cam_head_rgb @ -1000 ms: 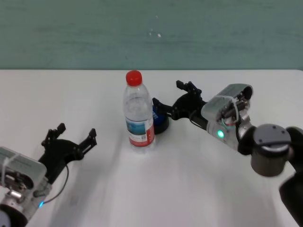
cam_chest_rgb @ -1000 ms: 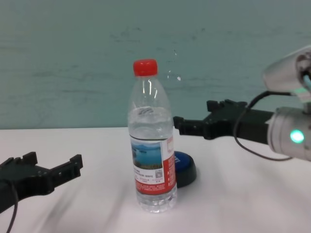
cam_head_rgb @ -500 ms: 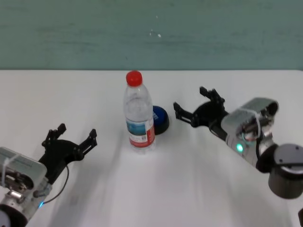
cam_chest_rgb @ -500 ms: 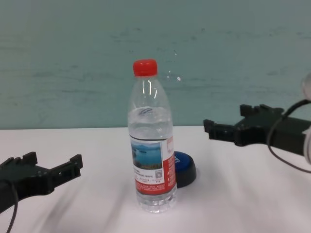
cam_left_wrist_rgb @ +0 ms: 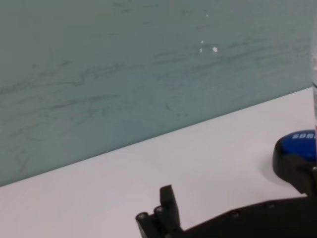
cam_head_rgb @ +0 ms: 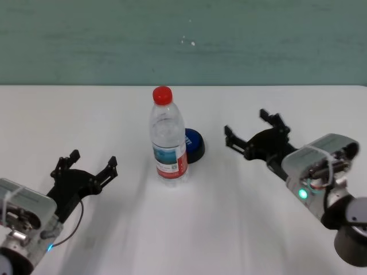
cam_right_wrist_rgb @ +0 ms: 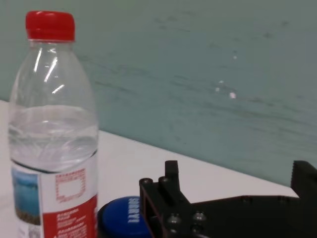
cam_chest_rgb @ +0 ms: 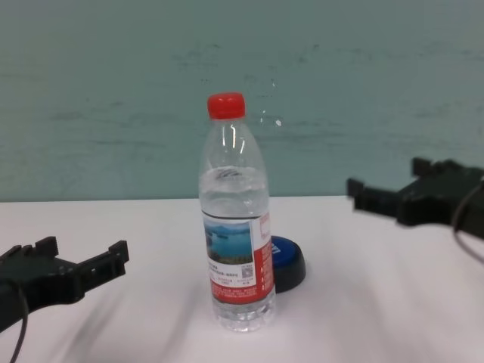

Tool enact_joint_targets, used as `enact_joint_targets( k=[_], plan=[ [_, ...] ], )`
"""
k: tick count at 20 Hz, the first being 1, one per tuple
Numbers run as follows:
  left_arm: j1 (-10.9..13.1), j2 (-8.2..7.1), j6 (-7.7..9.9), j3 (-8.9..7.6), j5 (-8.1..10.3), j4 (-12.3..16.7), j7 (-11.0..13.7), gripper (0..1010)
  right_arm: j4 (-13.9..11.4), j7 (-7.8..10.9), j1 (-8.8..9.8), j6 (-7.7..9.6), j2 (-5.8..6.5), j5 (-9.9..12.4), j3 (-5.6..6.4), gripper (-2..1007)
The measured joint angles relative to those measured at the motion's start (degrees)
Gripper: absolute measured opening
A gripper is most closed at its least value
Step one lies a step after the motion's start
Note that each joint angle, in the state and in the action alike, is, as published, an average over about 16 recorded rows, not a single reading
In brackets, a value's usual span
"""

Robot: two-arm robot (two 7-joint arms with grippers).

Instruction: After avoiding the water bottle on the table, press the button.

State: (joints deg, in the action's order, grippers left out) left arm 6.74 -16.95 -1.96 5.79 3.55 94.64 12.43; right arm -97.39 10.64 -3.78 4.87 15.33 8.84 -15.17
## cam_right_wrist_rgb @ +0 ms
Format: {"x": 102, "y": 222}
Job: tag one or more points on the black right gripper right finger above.
{"x": 304, "y": 181}

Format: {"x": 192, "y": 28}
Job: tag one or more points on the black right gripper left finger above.
{"x": 158, "y": 198}

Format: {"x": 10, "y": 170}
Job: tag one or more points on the blue push button black base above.
{"x": 119, "y": 218}

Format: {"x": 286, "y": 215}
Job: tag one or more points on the clear water bottle red cap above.
{"x": 52, "y": 124}

